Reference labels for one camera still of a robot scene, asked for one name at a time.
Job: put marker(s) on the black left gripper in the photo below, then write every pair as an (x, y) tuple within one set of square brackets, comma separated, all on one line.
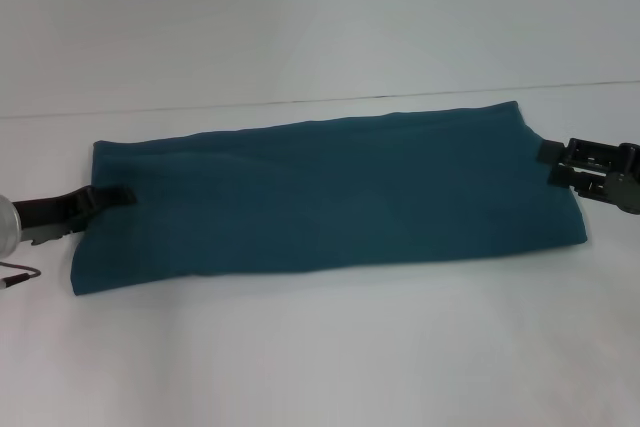
[(52, 214)]

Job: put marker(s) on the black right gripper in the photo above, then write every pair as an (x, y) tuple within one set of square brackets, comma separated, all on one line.
[(625, 179)]

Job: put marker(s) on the teal shirt with FREE print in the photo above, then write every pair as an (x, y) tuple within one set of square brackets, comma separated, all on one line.
[(325, 197)]

